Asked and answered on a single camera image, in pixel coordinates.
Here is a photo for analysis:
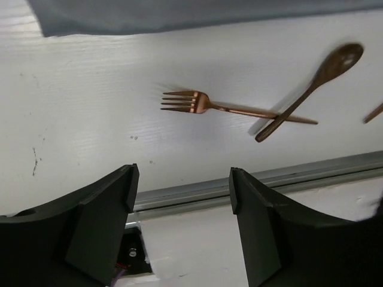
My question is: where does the grey cloth placemat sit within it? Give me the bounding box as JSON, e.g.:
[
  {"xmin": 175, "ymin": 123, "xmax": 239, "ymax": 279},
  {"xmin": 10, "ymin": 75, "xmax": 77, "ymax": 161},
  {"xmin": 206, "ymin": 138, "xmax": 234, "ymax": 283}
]
[{"xmin": 28, "ymin": 0, "xmax": 382, "ymax": 37}]

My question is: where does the aluminium rail front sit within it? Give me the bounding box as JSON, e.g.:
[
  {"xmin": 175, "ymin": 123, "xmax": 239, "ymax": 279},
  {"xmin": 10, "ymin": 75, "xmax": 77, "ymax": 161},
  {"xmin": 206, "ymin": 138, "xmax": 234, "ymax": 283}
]
[{"xmin": 126, "ymin": 151, "xmax": 382, "ymax": 228}]

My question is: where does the copper fork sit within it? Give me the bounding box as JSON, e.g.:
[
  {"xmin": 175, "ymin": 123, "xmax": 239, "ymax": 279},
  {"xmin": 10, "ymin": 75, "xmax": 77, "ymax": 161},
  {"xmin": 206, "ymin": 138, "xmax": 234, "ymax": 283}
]
[{"xmin": 160, "ymin": 89, "xmax": 319, "ymax": 126}]

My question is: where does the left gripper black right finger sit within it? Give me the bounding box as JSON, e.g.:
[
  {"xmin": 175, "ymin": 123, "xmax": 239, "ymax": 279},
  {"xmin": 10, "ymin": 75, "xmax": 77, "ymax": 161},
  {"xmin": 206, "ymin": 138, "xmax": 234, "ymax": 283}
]
[{"xmin": 229, "ymin": 167, "xmax": 382, "ymax": 286}]

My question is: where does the copper knife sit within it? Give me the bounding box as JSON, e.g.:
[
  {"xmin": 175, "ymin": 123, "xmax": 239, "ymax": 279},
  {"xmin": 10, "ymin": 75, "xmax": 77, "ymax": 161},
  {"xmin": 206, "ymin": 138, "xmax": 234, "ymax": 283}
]
[{"xmin": 363, "ymin": 103, "xmax": 383, "ymax": 124}]

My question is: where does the brown wooden spoon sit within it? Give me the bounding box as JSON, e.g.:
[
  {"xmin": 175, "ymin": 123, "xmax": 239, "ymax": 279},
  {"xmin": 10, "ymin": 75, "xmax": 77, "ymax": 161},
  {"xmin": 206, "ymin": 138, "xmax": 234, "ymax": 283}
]
[{"xmin": 255, "ymin": 42, "xmax": 364, "ymax": 143}]

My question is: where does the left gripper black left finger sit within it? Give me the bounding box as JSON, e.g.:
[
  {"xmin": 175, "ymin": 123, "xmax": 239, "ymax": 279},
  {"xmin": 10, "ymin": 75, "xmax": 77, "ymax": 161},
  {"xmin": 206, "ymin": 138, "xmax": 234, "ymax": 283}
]
[{"xmin": 1, "ymin": 164, "xmax": 139, "ymax": 286}]

